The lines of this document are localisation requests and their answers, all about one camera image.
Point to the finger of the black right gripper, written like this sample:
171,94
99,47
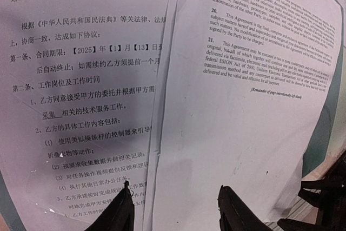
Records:
328,192
322,220

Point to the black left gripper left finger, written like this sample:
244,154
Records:
118,215

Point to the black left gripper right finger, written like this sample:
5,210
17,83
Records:
235,215

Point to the dark green folder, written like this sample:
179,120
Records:
168,98

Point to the printed paper stack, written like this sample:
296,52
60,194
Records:
243,87

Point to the printed paper sheet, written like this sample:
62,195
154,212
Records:
78,79

